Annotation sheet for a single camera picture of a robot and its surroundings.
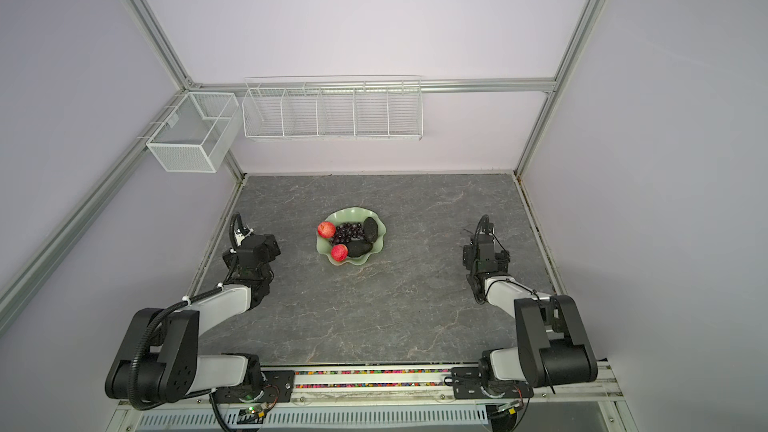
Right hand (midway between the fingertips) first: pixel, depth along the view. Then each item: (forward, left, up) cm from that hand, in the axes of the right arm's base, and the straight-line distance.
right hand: (490, 251), depth 92 cm
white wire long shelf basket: (+40, +50, +26) cm, 69 cm away
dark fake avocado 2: (+8, +38, +2) cm, 39 cm away
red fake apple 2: (-1, +47, +2) cm, 47 cm away
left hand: (0, +73, +6) cm, 73 cm away
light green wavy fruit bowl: (+14, +45, 0) cm, 47 cm away
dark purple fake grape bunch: (+7, +46, +1) cm, 46 cm away
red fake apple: (+6, +52, +4) cm, 52 cm away
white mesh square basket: (+31, +95, +22) cm, 102 cm away
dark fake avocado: (+2, +41, 0) cm, 42 cm away
